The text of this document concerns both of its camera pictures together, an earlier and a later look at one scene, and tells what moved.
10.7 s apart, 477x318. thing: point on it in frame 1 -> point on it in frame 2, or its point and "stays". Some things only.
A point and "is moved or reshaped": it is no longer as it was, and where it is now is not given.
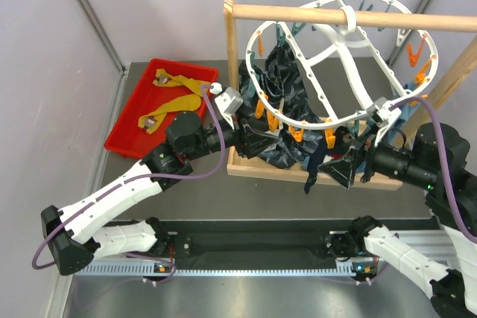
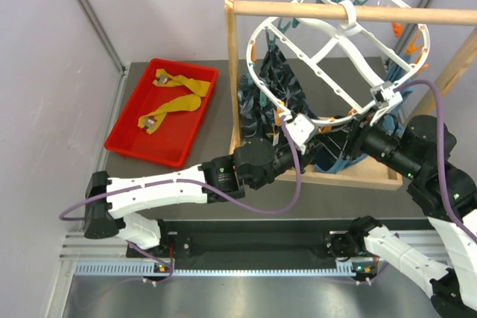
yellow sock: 150,121 stays
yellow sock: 164,79 stays
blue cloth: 407,103 -> 393,68
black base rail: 253,242 stays
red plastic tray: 126,137 stays
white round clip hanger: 339,59 is moved or reshaped
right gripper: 341,169 -> 357,130
